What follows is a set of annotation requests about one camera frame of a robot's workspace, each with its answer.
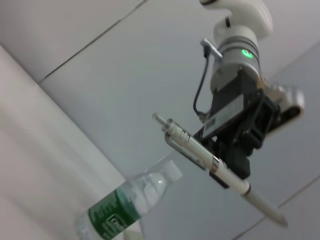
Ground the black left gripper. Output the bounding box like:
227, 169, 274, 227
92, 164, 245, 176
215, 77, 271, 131
199, 69, 264, 189

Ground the grey-grip ballpoint pen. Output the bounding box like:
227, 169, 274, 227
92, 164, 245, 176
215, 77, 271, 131
152, 112, 289, 228

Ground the clear green-label water bottle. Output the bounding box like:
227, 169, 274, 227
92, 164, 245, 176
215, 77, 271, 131
76, 159, 183, 240

